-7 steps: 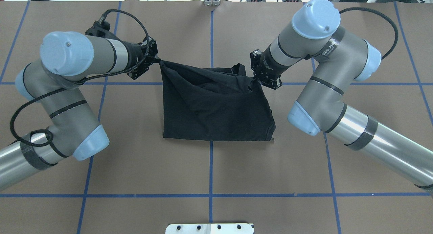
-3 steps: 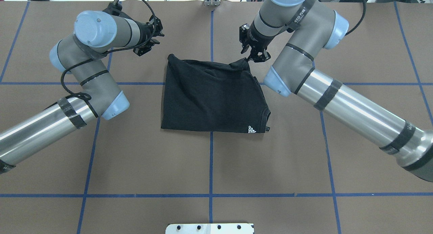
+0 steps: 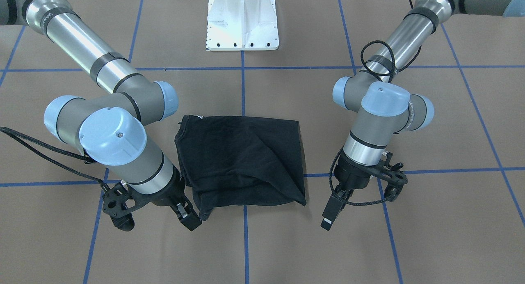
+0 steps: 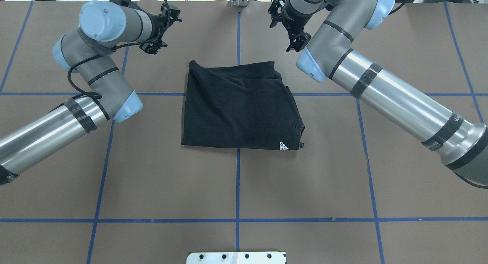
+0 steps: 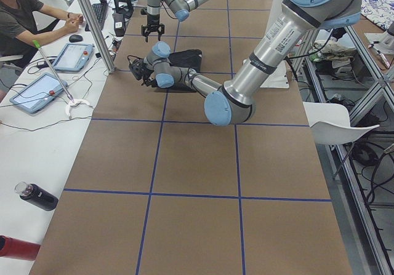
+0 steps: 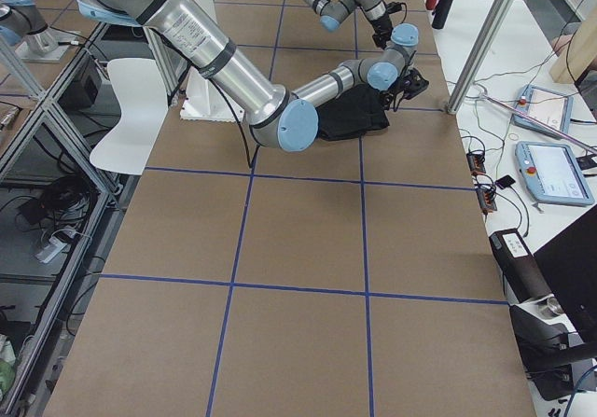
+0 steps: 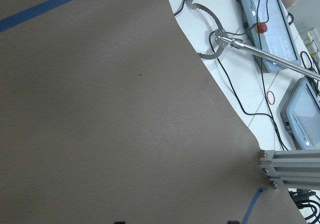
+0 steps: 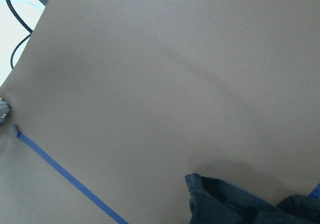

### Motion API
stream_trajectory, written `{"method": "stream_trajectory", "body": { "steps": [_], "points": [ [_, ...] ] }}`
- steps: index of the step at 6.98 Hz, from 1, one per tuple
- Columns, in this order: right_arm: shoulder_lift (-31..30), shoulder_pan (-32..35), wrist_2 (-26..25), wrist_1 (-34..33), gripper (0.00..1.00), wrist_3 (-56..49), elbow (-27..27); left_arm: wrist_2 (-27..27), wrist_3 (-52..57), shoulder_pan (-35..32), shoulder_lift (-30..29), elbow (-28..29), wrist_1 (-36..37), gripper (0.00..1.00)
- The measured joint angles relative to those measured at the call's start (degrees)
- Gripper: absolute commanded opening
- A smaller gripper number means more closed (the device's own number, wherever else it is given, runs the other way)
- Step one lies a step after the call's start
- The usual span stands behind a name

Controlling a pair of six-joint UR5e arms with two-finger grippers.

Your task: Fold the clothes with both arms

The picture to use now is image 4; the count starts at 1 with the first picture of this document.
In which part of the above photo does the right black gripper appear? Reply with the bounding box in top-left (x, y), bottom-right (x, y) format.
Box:
top-left (268, 0), bottom-right (312, 52)

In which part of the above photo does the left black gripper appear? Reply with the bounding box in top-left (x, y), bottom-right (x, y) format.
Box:
top-left (139, 4), bottom-right (182, 54)

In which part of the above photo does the black printed t-shirt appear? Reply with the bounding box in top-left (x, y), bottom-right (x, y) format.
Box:
top-left (181, 61), bottom-right (305, 151)

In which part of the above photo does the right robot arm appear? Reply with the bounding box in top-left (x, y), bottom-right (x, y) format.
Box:
top-left (268, 0), bottom-right (488, 189)

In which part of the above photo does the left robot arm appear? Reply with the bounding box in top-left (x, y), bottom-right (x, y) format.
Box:
top-left (0, 0), bottom-right (181, 185)

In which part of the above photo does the brown paper table cover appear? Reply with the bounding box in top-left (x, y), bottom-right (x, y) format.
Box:
top-left (0, 1), bottom-right (488, 264)

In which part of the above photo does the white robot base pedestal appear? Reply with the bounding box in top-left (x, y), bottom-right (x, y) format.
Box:
top-left (186, 251), bottom-right (287, 264)

